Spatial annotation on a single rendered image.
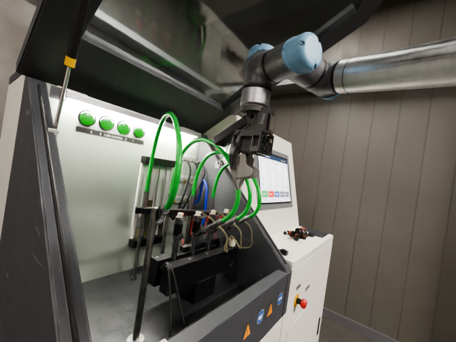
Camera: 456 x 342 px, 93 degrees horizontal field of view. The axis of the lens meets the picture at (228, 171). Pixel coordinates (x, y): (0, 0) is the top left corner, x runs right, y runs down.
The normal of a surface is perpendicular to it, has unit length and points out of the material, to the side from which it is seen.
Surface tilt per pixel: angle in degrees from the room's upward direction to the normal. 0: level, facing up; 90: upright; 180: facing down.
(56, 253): 43
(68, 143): 90
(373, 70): 110
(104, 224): 90
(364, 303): 90
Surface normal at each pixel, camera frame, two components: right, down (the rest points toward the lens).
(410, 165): -0.58, -0.09
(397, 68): -0.84, 0.22
